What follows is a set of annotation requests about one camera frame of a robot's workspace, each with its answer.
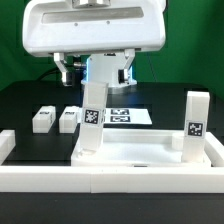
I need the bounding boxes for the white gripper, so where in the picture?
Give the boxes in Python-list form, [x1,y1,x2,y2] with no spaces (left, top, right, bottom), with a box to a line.
[22,0,166,86]

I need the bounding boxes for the white desk top tray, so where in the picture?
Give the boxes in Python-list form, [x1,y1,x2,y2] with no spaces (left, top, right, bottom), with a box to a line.
[71,128,211,167]

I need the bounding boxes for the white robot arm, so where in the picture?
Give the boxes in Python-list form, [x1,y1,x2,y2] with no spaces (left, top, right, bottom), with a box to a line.
[22,0,167,88]

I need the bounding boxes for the fiducial marker sheet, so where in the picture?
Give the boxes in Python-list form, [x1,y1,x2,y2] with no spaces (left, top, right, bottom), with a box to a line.
[76,107,153,126]

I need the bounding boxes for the black cable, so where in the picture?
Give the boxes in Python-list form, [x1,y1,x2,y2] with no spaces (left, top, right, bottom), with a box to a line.
[35,66,64,83]

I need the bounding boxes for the white U-shaped fence wall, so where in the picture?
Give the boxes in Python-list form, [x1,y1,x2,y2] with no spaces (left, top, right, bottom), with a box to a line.
[0,133,224,193]

